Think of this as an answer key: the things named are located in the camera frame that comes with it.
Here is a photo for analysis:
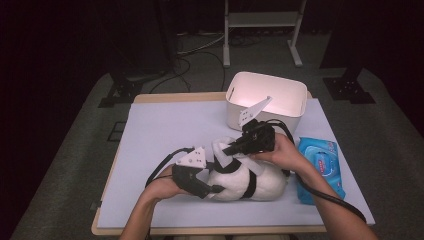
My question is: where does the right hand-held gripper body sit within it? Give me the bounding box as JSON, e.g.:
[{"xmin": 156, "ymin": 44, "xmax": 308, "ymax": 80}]
[{"xmin": 238, "ymin": 95, "xmax": 277, "ymax": 155}]

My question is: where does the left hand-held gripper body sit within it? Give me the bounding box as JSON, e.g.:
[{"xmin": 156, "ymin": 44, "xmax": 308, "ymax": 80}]
[{"xmin": 171, "ymin": 146, "xmax": 215, "ymax": 200}]

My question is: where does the white wet wipe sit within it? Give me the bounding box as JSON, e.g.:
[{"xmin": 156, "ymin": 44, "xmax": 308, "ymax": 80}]
[{"xmin": 212, "ymin": 136, "xmax": 268, "ymax": 177}]

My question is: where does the panda plush toy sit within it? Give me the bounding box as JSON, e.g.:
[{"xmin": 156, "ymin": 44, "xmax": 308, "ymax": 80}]
[{"xmin": 206, "ymin": 146, "xmax": 289, "ymax": 202}]

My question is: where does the blue wet wipes pack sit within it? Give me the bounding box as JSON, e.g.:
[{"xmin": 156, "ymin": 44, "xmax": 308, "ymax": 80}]
[{"xmin": 295, "ymin": 136, "xmax": 347, "ymax": 206}]

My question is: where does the person's left hand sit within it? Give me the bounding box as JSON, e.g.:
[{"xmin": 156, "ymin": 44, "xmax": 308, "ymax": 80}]
[{"xmin": 143, "ymin": 164, "xmax": 195, "ymax": 202}]

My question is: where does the person's right hand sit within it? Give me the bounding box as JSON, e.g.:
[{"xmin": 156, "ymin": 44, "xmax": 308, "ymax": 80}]
[{"xmin": 251, "ymin": 132, "xmax": 313, "ymax": 175}]

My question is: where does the white plastic bin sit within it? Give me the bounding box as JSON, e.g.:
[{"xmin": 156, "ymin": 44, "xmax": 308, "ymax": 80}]
[{"xmin": 225, "ymin": 70, "xmax": 308, "ymax": 136}]

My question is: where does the pale lilac table mat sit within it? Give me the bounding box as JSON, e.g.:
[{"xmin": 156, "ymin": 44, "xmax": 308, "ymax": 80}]
[{"xmin": 96, "ymin": 98, "xmax": 376, "ymax": 229}]

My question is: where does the wooden table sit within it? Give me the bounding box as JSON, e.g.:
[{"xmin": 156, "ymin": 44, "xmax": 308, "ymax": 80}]
[{"xmin": 90, "ymin": 91, "xmax": 328, "ymax": 236}]

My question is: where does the black floor grate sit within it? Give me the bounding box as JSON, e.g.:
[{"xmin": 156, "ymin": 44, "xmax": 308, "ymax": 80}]
[{"xmin": 107, "ymin": 120, "xmax": 127, "ymax": 143}]

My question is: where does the white metal stand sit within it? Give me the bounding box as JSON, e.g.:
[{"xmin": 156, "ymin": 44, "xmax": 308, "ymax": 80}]
[{"xmin": 222, "ymin": 0, "xmax": 308, "ymax": 69}]

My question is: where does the black stand base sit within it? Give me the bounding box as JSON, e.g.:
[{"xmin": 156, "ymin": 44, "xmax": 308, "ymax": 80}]
[
  {"xmin": 322, "ymin": 68, "xmax": 377, "ymax": 105},
  {"xmin": 97, "ymin": 71, "xmax": 168, "ymax": 109}
]

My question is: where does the left hand-held gripper cable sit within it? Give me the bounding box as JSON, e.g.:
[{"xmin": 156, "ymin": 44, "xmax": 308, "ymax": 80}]
[{"xmin": 144, "ymin": 147, "xmax": 196, "ymax": 240}]

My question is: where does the hand-held gripper cable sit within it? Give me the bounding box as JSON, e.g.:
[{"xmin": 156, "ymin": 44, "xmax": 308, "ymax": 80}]
[
  {"xmin": 266, "ymin": 119, "xmax": 368, "ymax": 224},
  {"xmin": 144, "ymin": 147, "xmax": 196, "ymax": 240}
]

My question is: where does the black floor cable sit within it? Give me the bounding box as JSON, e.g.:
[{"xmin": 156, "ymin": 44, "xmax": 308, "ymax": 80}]
[{"xmin": 148, "ymin": 49, "xmax": 227, "ymax": 94}]

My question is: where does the right hand-held gripper cable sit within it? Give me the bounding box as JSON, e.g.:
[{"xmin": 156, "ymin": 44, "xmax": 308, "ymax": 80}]
[{"xmin": 266, "ymin": 119, "xmax": 368, "ymax": 224}]

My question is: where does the white floor cable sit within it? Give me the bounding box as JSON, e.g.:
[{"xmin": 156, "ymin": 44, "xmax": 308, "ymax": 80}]
[{"xmin": 176, "ymin": 32, "xmax": 225, "ymax": 56}]

